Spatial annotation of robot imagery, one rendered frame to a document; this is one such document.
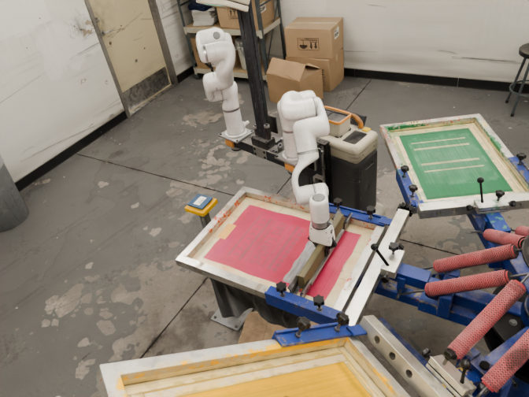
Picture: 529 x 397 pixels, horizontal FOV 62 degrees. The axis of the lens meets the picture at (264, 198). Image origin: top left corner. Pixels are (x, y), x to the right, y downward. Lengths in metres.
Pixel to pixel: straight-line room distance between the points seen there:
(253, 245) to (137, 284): 1.57
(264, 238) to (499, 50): 3.86
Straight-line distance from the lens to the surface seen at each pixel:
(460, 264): 1.77
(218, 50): 2.19
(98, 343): 3.24
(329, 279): 1.88
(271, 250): 2.02
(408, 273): 1.80
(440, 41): 5.42
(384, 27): 5.53
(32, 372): 3.35
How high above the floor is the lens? 2.38
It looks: 38 degrees down
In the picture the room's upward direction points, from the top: 10 degrees counter-clockwise
